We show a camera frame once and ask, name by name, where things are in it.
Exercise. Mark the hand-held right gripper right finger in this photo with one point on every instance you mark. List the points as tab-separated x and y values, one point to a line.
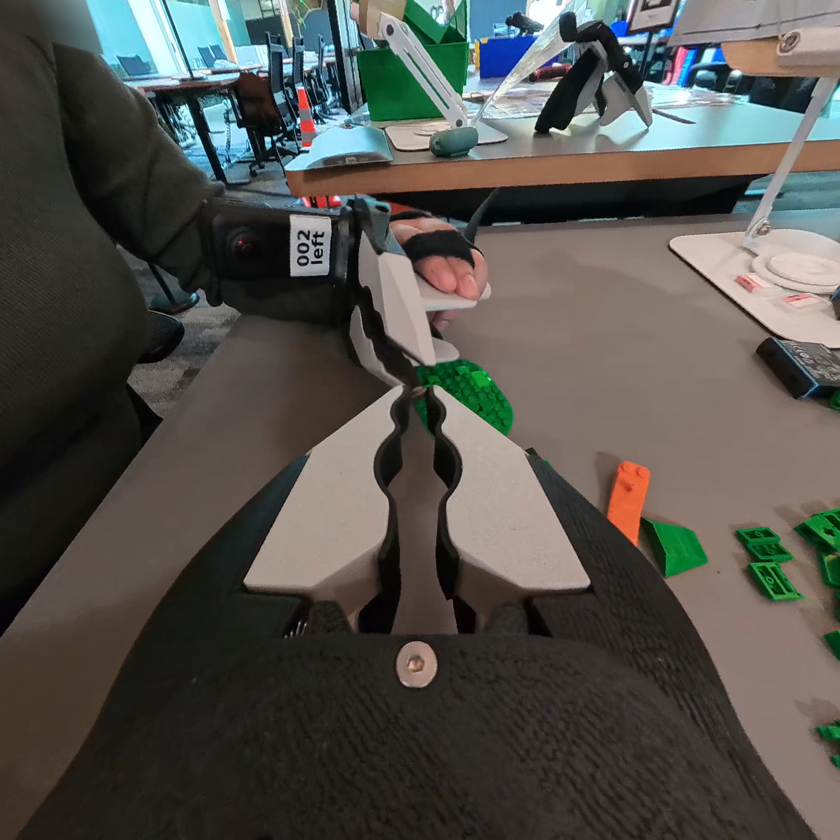
512	525

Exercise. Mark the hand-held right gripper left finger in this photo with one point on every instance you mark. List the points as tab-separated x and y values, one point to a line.
315	525

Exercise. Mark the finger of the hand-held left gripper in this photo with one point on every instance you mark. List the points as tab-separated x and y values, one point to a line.
364	348
400	308

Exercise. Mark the green brick model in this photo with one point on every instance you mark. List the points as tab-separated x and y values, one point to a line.
479	394

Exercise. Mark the person's left forearm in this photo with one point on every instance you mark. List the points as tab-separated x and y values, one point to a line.
151	170

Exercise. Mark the grey desk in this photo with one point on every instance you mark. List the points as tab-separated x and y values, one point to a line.
590	361

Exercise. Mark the wood-edged office desk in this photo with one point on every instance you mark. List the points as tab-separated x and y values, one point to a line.
656	151

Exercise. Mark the person's left hand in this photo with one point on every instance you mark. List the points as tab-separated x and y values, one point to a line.
453	272

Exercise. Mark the orange brick separator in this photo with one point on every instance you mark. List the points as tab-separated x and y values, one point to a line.
627	502

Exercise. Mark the light grey flat device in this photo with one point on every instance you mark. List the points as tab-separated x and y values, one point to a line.
341	148

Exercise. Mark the orange traffic cone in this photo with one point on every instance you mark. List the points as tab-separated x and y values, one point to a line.
306	124

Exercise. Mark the row of black office chairs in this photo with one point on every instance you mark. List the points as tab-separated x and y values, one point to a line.
262	111

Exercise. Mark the green wedge brick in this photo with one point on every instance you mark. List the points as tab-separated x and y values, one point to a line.
676	548

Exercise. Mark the dark teal oval pouch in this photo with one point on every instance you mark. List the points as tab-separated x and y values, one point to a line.
453	141

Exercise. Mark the brown office table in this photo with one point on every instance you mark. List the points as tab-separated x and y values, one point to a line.
190	82

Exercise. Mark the green plastic bin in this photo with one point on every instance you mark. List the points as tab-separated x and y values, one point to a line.
400	85

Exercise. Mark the person's torso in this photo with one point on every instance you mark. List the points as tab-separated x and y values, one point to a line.
52	394

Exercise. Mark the clear plastic sheet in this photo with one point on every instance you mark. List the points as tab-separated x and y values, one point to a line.
518	72

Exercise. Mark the pile of small green bricks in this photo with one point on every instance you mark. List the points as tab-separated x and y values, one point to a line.
774	581

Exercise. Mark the blue plastic bin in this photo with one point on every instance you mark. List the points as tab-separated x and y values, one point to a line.
505	59

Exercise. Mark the idle hand-held gripper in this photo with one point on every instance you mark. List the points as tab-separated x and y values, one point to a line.
571	85

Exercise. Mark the black power bank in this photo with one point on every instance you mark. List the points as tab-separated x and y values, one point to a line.
794	371

